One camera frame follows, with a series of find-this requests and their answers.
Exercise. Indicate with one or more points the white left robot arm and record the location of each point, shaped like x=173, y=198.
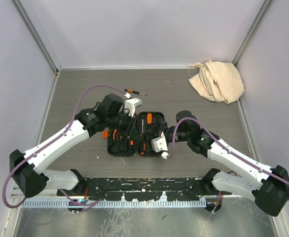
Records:
x=30, y=168

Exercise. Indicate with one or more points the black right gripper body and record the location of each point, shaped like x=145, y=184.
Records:
x=180, y=136

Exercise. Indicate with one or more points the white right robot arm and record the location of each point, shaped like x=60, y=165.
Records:
x=267, y=187

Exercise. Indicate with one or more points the beige cloth bag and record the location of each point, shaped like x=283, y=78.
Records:
x=218, y=81

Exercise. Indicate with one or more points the orange black pliers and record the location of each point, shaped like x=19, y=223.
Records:
x=117, y=136

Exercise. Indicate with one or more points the small precision screwdriver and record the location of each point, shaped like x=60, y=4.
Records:
x=134, y=92
x=131, y=127

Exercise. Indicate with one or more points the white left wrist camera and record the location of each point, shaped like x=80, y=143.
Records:
x=131, y=104

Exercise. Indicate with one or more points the black plastic tool case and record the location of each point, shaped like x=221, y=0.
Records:
x=124, y=149

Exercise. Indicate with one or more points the orange handled screwdriver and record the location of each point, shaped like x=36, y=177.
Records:
x=149, y=120

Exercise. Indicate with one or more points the black handled screwdriver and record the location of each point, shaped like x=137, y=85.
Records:
x=142, y=145

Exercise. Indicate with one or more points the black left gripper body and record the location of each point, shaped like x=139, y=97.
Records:
x=118, y=122

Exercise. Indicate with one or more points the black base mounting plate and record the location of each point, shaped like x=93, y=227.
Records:
x=145, y=189

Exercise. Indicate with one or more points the slotted grey cable duct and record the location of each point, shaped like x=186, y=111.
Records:
x=65, y=203

